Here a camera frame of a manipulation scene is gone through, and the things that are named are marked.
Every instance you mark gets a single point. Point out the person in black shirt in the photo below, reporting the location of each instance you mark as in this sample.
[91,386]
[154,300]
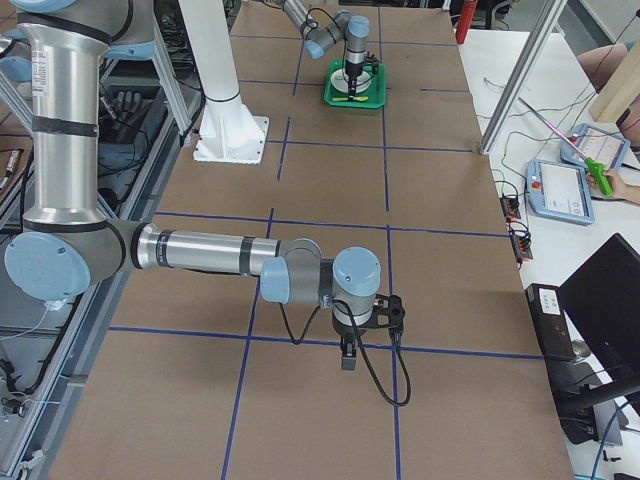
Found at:
[599,65]

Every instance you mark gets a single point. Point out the green plastic tray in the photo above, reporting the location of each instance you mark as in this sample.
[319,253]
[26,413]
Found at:
[376,91]

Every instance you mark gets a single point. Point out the yellow plastic spoon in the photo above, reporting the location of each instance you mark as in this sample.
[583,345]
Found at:
[350,99]

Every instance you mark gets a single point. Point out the red cylinder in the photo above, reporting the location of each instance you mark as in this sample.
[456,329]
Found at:
[465,20]

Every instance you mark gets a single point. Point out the white pedestal column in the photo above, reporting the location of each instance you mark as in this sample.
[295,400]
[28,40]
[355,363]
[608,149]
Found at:
[228,132]

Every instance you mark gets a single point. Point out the black laptop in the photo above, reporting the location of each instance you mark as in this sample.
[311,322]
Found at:
[601,299]

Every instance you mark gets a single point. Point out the silver reacher grabber tool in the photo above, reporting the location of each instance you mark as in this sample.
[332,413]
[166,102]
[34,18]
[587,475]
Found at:
[596,169]

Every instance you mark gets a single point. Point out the white round plate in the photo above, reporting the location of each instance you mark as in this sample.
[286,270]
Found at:
[339,81]

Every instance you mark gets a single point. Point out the blue teach pendant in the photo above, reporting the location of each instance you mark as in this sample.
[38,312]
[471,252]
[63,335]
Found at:
[605,147]
[559,191]

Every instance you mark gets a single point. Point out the near blue teach pendant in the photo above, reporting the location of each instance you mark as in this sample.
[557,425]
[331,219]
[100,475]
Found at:
[559,191]

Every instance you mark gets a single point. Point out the aluminium side frame rail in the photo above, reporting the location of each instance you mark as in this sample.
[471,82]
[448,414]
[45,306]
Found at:
[67,223]

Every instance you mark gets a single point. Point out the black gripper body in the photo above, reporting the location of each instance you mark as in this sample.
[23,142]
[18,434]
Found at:
[353,74]
[346,331]

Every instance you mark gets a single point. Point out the aluminium frame post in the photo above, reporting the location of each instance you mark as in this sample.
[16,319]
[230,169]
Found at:
[527,59]

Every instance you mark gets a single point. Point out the person hand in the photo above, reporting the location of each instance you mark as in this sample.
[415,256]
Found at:
[619,188]

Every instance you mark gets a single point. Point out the black desktop box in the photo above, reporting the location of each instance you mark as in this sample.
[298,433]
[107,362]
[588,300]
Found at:
[549,322]

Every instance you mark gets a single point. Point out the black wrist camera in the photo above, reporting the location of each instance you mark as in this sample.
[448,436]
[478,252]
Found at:
[388,313]
[372,63]

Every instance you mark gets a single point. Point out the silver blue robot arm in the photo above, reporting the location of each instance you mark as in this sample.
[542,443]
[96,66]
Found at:
[344,26]
[60,34]

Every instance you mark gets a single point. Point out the far blue teach pendant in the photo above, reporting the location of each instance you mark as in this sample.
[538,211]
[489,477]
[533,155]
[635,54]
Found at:
[605,147]

